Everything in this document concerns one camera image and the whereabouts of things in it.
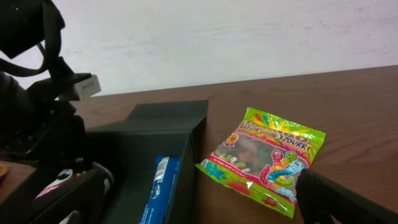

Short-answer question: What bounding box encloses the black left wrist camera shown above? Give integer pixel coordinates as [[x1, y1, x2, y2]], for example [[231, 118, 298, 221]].
[[0, 0, 66, 60]]

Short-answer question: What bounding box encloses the blue cookie packet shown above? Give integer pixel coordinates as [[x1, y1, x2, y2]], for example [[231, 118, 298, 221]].
[[139, 156, 180, 224]]

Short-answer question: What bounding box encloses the small Pringles can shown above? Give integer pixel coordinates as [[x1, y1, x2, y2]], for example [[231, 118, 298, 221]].
[[30, 162, 114, 223]]

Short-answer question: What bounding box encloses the black gift box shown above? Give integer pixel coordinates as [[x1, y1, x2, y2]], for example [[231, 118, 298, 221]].
[[0, 100, 210, 224]]

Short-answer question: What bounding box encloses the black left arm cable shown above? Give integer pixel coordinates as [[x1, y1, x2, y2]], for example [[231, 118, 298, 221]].
[[0, 0, 63, 78]]

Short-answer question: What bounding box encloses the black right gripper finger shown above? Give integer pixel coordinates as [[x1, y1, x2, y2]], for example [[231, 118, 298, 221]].
[[295, 169, 397, 224]]

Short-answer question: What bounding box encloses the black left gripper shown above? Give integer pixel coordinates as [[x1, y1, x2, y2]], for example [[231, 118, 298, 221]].
[[1, 58, 92, 167]]

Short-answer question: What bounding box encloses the Haribo gummy worms bag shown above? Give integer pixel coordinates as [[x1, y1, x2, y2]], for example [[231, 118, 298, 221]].
[[196, 108, 326, 218]]

